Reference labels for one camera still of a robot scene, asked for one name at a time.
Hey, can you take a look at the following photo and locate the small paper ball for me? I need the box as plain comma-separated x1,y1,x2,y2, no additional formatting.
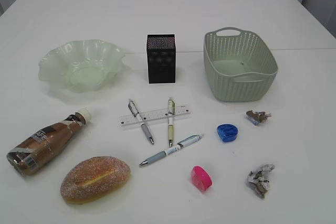
246,110,271,125

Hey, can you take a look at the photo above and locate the sugared bread roll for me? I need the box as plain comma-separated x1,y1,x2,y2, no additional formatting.
60,156,131,204

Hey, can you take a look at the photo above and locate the green white pen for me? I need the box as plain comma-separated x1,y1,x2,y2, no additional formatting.
168,97,175,147

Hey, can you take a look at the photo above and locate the grey grip pen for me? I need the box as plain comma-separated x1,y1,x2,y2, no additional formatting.
128,99,154,145

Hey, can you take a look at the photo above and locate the blue grey pen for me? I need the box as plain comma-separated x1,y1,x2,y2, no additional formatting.
139,134,204,167

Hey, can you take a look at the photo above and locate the black square pen holder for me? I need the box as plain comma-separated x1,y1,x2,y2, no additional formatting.
146,34,176,84

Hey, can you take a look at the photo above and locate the blue pencil sharpener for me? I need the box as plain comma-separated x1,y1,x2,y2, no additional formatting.
217,124,238,143

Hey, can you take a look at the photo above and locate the green plastic woven basket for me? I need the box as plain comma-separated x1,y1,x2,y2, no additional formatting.
203,27,278,102

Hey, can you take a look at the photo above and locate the pink pencil sharpener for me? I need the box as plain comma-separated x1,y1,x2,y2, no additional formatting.
191,166,212,192

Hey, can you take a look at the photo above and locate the wavy green glass plate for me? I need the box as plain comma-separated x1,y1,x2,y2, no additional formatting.
38,39,125,93

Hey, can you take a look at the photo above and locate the clear plastic ruler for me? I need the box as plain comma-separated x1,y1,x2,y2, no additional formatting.
119,105,191,126

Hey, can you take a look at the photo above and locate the brown coffee drink bottle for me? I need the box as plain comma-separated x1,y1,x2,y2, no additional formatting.
6,109,91,176

